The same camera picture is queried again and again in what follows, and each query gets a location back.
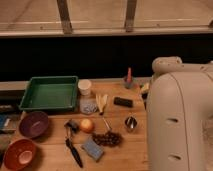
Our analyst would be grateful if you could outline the yellow red apple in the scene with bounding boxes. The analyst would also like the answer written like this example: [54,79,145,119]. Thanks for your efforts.
[80,119,94,133]

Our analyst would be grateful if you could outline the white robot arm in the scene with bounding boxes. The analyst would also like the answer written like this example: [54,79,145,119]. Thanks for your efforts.
[146,57,213,171]

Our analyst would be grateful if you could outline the wooden utensils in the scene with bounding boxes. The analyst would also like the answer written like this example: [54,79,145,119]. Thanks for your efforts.
[96,94,108,115]

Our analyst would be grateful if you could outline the black rectangular block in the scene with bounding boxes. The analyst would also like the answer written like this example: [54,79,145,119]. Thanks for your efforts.
[114,97,133,107]

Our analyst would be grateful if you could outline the red bottle in holder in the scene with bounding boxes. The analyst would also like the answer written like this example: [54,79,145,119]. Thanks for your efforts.
[124,68,134,89]

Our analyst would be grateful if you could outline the white paper cup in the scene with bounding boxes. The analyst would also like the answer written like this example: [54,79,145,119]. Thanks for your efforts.
[78,79,92,96]

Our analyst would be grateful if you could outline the small metal cup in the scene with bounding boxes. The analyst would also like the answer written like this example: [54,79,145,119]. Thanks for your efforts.
[125,116,137,132]

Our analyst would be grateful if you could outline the green plastic tray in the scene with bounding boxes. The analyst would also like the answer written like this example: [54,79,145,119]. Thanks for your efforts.
[19,76,78,111]

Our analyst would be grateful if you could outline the small black grey object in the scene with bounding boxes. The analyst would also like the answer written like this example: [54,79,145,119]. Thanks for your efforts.
[65,120,79,133]

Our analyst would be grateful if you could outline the bunch of dark grapes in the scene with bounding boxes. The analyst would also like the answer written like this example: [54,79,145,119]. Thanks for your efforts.
[92,131,122,147]

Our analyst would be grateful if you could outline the blue sponge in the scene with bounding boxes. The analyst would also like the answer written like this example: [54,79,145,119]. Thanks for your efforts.
[81,138,104,162]

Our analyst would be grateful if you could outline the purple bowl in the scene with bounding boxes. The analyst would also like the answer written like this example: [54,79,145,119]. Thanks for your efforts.
[19,111,49,139]

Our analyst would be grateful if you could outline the orange bowl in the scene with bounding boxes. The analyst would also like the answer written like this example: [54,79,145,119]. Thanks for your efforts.
[3,139,37,171]

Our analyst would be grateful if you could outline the black handled knife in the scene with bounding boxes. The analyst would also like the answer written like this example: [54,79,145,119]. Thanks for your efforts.
[65,138,83,168]

